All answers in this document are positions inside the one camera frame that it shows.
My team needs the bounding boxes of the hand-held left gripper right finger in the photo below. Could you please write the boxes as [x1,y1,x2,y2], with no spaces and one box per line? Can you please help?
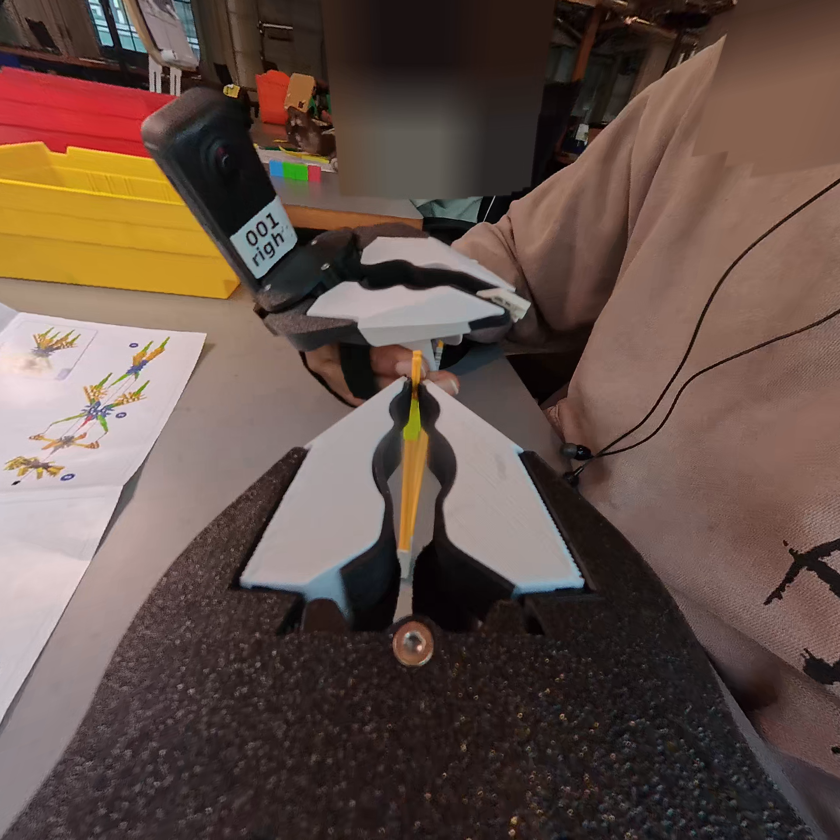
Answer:
[420,384,585,605]

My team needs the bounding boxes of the printed instruction sheet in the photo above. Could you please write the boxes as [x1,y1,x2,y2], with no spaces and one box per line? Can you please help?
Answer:
[0,302,208,720]

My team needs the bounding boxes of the thin black cable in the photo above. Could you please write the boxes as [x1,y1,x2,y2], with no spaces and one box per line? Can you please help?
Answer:
[562,178,840,487]

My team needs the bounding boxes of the grey desk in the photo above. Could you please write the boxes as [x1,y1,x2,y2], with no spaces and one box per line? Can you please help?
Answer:
[0,276,565,815]

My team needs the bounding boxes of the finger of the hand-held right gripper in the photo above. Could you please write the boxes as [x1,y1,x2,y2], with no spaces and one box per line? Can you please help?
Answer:
[305,280,532,349]
[357,234,519,292]

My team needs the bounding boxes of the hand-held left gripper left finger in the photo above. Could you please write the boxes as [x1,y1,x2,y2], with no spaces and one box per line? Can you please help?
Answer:
[241,381,414,605]

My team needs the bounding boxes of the orange box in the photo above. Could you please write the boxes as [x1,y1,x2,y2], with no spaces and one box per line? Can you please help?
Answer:
[256,70,292,126]

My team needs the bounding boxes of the person in beige sweatshirt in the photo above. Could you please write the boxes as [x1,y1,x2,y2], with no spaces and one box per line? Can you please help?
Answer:
[545,40,840,788]

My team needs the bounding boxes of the coloured blocks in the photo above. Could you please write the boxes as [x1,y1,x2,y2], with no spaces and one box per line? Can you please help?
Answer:
[269,158,329,185]

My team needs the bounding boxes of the red plastic bin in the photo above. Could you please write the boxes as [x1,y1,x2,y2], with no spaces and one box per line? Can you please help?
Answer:
[0,66,185,158]

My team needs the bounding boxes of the person's right hand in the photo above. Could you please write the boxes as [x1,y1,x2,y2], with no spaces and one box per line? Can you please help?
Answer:
[368,344,463,399]

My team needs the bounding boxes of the orange toy rod chain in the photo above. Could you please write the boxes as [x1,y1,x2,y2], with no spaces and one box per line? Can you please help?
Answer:
[397,348,431,559]

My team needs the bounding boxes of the yellow plastic bin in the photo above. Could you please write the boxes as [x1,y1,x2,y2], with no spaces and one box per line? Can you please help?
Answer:
[0,141,244,300]

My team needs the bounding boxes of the person's right forearm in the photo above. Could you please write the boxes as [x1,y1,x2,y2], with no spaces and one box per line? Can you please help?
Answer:
[453,217,618,355]

